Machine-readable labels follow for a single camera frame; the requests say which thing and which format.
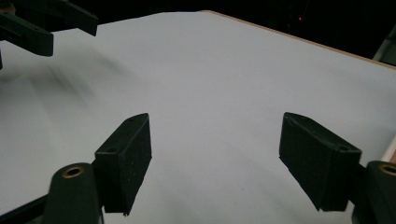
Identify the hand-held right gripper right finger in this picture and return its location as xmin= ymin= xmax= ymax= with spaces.
xmin=278 ymin=111 xmax=363 ymax=213

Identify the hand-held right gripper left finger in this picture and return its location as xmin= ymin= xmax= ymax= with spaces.
xmin=92 ymin=112 xmax=153 ymax=217

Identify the wooden table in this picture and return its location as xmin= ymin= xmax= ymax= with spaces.
xmin=198 ymin=9 xmax=396 ymax=71

